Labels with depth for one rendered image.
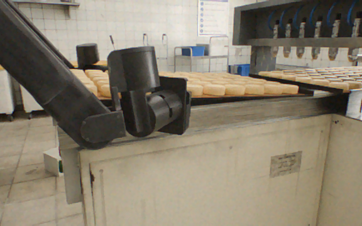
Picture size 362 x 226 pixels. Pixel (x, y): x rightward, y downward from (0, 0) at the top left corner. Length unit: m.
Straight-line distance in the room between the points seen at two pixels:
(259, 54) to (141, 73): 0.97
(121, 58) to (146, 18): 4.56
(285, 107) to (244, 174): 0.21
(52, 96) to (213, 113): 0.38
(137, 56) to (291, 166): 0.58
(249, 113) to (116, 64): 0.40
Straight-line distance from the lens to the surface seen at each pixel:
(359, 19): 0.92
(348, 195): 0.93
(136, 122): 0.38
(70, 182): 0.63
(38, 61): 0.38
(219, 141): 0.65
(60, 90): 0.37
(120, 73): 0.38
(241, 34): 1.22
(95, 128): 0.36
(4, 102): 4.18
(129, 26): 4.84
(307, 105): 0.82
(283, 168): 0.81
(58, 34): 4.69
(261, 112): 0.71
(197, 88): 0.58
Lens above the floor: 1.04
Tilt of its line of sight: 15 degrees down
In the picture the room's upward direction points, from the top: straight up
